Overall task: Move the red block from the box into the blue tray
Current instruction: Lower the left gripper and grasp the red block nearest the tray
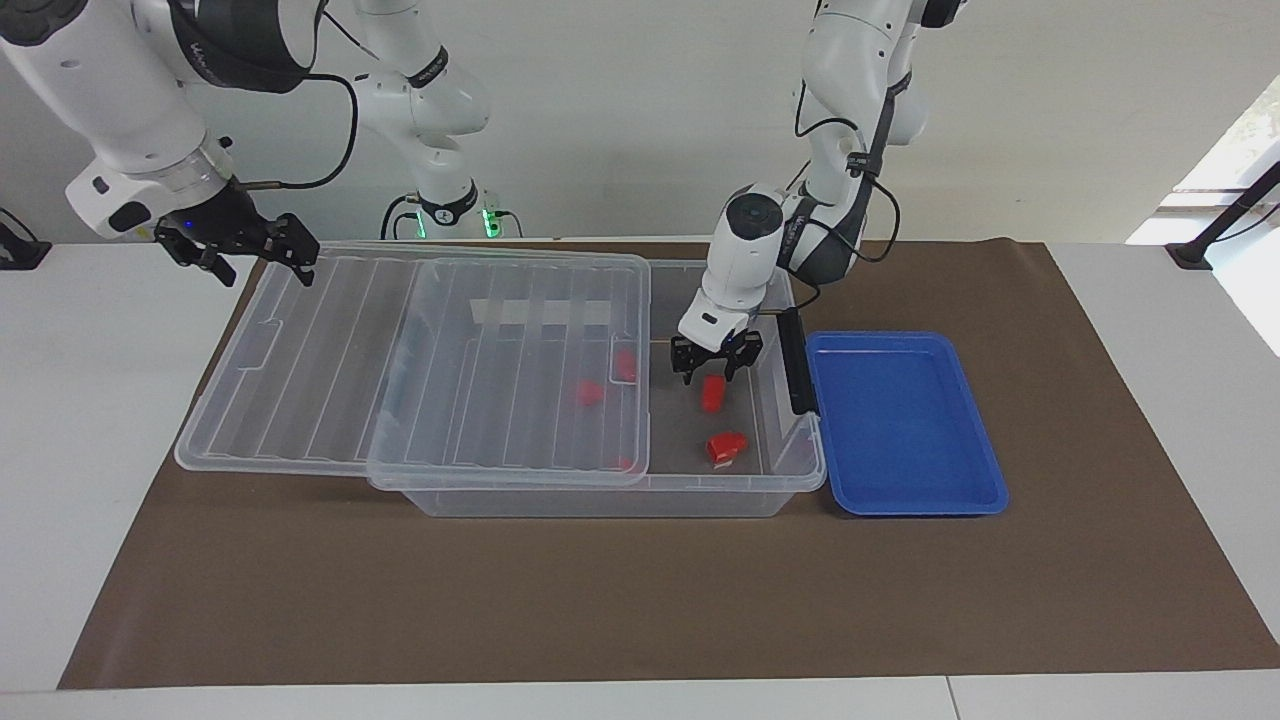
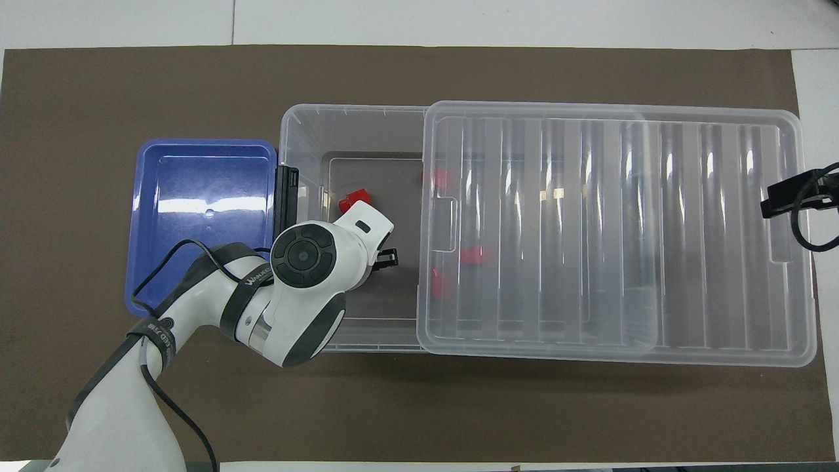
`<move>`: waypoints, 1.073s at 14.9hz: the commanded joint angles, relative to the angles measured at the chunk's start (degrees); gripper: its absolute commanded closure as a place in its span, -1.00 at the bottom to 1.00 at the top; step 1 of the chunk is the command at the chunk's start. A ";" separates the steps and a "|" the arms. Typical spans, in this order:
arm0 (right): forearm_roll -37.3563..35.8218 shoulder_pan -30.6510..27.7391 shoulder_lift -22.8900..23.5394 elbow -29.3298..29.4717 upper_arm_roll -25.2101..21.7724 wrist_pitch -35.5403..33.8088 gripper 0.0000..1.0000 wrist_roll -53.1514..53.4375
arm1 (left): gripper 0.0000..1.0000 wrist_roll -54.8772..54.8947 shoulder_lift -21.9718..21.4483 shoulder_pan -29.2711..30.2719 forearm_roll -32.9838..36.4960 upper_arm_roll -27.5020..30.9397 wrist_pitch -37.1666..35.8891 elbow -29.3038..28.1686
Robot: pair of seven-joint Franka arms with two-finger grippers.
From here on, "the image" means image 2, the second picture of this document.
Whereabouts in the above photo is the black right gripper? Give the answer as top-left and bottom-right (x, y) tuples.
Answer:
(760, 167), (839, 219)

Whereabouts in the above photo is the clear ribbed plastic lid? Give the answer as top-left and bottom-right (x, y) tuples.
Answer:
(416, 100), (818, 368)

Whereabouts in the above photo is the black box latch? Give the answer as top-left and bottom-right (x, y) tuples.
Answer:
(273, 165), (300, 237)

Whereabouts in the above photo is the clear plastic storage box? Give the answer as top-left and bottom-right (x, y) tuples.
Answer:
(270, 103), (661, 355)

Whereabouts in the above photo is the blue plastic tray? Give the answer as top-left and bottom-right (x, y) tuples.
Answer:
(125, 138), (277, 320)

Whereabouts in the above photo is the brown table mat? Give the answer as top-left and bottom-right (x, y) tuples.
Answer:
(0, 45), (836, 463)

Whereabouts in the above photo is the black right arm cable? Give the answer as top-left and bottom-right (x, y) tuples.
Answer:
(789, 161), (839, 253)

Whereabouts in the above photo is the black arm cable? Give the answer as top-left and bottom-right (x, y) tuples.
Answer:
(131, 238), (279, 472)
(789, 161), (839, 253)

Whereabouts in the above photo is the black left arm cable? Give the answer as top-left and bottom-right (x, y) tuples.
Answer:
(131, 238), (279, 472)

